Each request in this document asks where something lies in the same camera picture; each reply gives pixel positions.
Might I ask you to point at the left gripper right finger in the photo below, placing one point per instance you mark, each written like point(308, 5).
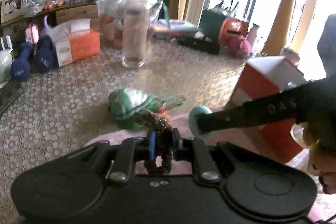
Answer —
point(197, 153)

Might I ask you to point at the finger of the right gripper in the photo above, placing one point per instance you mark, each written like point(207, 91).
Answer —
point(303, 103)

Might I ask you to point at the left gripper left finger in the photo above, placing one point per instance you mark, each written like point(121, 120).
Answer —
point(124, 157)

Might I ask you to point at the teal egg-shaped object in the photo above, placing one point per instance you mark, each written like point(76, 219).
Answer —
point(193, 121)

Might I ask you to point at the person's right hand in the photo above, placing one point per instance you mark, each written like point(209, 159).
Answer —
point(321, 160)

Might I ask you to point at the small orange toy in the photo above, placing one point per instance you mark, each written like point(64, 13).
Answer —
point(163, 113)

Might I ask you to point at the green white pouch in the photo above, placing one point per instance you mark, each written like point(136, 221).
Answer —
point(125, 103)

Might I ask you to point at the silver tumbler cup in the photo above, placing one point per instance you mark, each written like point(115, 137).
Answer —
point(291, 56)

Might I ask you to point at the red white cardboard box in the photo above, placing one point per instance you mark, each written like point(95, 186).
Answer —
point(263, 77)

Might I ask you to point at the pink fuzzy ball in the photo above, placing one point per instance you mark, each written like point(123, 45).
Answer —
point(239, 47)

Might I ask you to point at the black remote control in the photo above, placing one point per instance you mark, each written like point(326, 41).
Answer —
point(200, 45)

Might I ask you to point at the stack of books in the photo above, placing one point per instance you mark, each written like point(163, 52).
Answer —
point(173, 28)

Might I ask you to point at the orange tissue box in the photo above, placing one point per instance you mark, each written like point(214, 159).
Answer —
point(74, 40)

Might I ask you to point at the navy dumbbell right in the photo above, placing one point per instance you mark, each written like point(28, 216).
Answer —
point(44, 58)

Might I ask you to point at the large clear plastic bag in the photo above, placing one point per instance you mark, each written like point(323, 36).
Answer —
point(112, 12)

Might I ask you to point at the tall glass jar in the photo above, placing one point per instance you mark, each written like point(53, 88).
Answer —
point(134, 35)

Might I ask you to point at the dark flat tray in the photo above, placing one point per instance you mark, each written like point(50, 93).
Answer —
point(9, 94)

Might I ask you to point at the purple kettlebell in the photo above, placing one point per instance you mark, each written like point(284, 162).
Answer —
point(47, 30)

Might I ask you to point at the pale green round helmet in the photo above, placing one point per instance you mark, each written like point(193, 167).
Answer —
point(5, 65)

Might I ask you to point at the framed photo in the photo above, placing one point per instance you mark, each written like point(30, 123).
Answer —
point(11, 9)

